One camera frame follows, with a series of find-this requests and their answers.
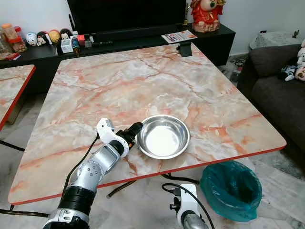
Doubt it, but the dark grey sofa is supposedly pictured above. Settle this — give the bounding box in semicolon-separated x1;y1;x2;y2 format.
237;43;305;160

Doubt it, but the white orange printed booklet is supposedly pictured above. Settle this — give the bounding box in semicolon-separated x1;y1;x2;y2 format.
161;30;199;45

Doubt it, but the small white box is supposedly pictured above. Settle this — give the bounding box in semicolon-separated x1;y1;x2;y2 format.
61;39;75;53

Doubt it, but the red festive figurine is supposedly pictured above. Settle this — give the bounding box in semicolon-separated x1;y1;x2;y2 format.
189;0;225;33

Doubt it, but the black clamp device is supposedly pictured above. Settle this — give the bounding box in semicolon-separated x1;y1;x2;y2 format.
177;42;194;58

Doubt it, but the black white plush toy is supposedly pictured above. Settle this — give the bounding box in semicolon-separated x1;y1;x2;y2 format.
280;40;305;82

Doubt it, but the black flat television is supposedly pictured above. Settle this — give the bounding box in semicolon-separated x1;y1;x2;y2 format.
67;0;188;42

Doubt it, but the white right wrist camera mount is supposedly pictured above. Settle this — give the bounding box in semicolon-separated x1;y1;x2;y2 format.
176;184;199;228

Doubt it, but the black low tv cabinet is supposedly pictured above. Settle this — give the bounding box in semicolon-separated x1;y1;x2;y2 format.
0;22;237;94

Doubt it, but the bin with teal bag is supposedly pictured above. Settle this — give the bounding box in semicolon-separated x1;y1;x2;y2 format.
200;160;263;222

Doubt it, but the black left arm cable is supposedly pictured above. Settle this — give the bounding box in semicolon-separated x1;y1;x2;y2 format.
65;134;101;201

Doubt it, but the yellow round toy figure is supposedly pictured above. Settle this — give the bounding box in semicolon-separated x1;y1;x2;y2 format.
48;30;61;44

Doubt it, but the black white round toy figure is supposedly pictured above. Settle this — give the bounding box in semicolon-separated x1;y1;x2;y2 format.
36;31;49;46

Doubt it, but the black metal table frame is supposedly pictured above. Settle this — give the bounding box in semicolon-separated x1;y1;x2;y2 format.
0;138;63;218

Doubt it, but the round stainless steel bowl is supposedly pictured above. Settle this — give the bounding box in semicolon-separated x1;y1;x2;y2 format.
136;114;191;159

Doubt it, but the dark grey sofa cushion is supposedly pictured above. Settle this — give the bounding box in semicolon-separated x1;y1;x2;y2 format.
248;44;303;78

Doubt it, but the snack jar with orange lid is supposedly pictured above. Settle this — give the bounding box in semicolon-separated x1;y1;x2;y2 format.
1;23;28;53

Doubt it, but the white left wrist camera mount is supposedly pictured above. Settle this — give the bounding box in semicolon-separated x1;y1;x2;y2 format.
96;117;130;156

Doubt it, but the white blue round toy figure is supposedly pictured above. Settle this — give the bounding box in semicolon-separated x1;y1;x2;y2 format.
25;32;38;47

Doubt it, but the dark round toy figure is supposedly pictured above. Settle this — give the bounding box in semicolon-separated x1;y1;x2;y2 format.
60;28;73;41

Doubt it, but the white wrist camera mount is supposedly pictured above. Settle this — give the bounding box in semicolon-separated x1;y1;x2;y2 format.
176;184;199;228
96;117;130;156

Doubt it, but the grey lace cloth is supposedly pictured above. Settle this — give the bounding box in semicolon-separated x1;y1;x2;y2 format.
248;31;304;51

